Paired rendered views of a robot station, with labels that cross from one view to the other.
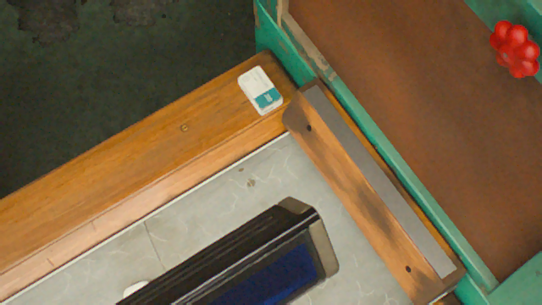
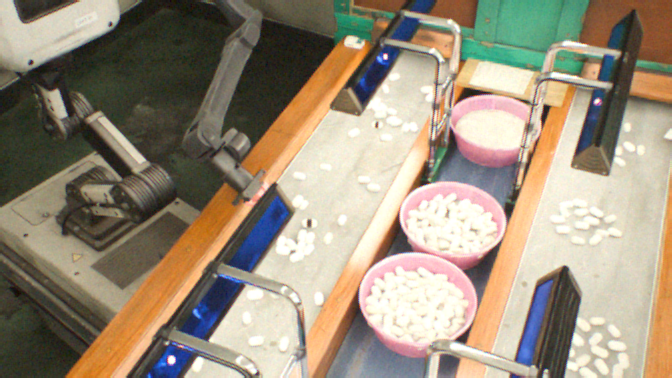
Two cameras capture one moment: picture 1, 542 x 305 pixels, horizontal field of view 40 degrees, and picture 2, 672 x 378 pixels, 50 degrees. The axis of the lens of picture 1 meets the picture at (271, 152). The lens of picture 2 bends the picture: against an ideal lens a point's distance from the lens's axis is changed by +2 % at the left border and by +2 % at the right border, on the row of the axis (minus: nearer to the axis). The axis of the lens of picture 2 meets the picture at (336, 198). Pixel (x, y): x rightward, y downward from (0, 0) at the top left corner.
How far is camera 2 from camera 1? 182 cm
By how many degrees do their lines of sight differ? 30
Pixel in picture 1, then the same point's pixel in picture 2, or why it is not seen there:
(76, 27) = (180, 174)
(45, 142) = not seen: hidden behind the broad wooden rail
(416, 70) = not seen: outside the picture
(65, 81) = (194, 195)
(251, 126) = (359, 52)
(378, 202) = (423, 32)
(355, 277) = (428, 73)
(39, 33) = not seen: hidden behind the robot
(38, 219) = (312, 97)
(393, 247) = (436, 43)
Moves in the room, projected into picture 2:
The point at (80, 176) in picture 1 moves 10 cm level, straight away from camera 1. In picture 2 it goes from (314, 83) to (286, 78)
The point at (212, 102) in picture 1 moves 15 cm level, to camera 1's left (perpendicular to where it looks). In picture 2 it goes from (340, 52) to (303, 66)
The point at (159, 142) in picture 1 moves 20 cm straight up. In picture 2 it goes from (333, 66) to (332, 10)
